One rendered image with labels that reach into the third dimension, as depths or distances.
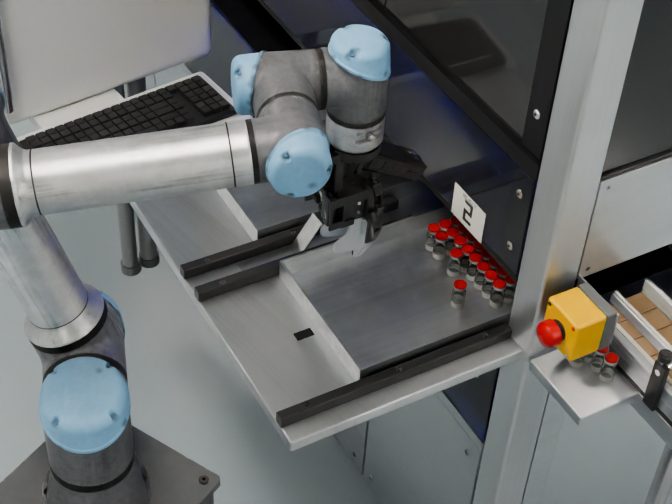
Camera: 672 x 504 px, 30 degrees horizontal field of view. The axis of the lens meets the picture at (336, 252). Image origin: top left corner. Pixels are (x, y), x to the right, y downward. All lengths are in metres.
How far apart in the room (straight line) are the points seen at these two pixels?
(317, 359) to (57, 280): 0.44
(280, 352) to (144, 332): 1.28
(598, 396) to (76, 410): 0.76
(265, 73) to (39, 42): 0.97
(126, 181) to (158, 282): 1.89
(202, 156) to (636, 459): 1.29
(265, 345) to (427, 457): 0.59
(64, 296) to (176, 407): 1.32
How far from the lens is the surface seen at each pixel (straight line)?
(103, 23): 2.47
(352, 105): 1.54
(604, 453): 2.35
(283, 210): 2.14
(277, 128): 1.41
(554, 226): 1.77
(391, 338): 1.94
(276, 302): 1.98
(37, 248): 1.65
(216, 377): 3.05
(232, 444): 2.92
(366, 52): 1.51
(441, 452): 2.34
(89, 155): 1.41
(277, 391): 1.86
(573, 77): 1.64
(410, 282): 2.03
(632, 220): 1.87
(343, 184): 1.64
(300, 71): 1.51
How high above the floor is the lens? 2.28
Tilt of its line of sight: 43 degrees down
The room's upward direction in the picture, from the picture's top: 4 degrees clockwise
